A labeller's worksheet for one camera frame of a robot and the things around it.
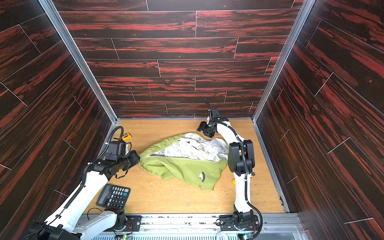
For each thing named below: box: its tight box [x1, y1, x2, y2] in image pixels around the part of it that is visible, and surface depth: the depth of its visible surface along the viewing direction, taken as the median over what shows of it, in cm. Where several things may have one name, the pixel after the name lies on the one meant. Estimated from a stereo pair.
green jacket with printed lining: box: [139, 132, 229, 190], surface depth 90 cm
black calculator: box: [96, 183, 131, 209], surface depth 82 cm
